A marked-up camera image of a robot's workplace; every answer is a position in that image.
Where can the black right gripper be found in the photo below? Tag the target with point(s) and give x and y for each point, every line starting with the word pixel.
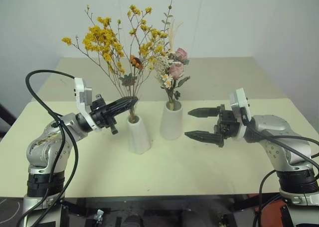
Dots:
pixel 228 123

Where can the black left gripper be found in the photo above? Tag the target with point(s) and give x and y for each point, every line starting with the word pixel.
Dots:
pixel 102 115

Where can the yellow dried flower bouquet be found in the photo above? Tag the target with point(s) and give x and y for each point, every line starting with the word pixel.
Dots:
pixel 99 36

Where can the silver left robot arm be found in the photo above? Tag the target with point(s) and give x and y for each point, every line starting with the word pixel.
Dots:
pixel 45 149

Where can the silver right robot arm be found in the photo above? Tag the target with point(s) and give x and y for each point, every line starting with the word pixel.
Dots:
pixel 281 130

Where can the pink rose flower bouquet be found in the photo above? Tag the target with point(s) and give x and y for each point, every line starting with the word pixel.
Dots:
pixel 176 69

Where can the white faceted vase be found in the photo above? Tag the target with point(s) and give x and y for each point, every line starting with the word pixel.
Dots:
pixel 138 137

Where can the white smooth conical vase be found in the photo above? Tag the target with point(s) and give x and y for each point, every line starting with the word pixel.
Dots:
pixel 170 125

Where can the red object under table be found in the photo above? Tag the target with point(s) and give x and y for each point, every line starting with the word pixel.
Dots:
pixel 274 209

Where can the small metal clip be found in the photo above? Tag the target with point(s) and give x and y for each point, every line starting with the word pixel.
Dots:
pixel 99 215

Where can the dark rounded shape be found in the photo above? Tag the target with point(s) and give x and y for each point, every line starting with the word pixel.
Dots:
pixel 133 220

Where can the black mat with white line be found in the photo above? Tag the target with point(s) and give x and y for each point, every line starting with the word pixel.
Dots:
pixel 10 212

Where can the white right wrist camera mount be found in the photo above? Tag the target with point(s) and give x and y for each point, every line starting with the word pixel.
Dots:
pixel 239 100

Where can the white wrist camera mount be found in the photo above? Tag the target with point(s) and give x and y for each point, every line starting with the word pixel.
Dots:
pixel 239 100
pixel 82 92

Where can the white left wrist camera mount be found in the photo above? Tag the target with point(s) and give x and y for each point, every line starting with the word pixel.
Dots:
pixel 82 92

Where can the black object at wall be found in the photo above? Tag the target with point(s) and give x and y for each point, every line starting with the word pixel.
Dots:
pixel 6 120

